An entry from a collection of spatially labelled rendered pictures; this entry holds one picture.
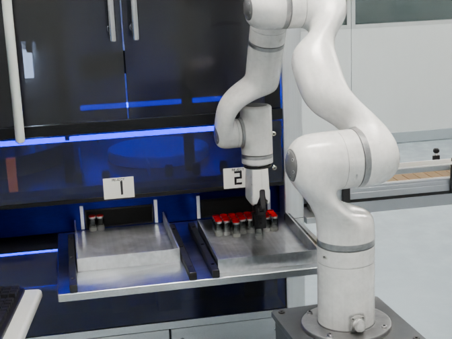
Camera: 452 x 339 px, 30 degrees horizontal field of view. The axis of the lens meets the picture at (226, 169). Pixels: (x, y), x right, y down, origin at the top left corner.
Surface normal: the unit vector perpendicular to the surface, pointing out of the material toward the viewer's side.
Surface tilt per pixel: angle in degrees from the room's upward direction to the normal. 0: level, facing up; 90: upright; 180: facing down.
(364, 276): 90
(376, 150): 66
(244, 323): 90
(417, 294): 0
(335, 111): 116
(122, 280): 0
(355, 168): 95
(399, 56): 90
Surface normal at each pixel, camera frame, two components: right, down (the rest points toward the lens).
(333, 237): -0.55, 0.22
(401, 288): -0.04, -0.97
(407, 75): 0.19, 0.23
